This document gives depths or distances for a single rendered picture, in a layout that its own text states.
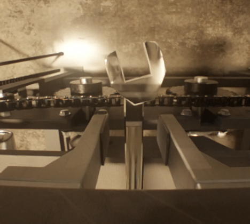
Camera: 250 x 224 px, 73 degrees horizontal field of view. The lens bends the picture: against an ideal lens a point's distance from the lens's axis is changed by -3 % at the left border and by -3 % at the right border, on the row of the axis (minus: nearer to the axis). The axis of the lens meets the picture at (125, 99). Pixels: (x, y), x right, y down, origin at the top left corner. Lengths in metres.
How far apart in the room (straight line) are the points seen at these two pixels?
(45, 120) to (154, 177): 0.32
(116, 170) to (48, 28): 1.33
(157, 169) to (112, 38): 1.19
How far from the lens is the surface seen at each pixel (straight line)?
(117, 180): 0.17
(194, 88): 0.45
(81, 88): 0.42
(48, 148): 0.66
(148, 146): 0.32
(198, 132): 0.47
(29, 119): 0.45
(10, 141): 0.61
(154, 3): 1.36
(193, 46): 1.38
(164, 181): 0.18
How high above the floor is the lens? 1.30
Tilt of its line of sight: 76 degrees down
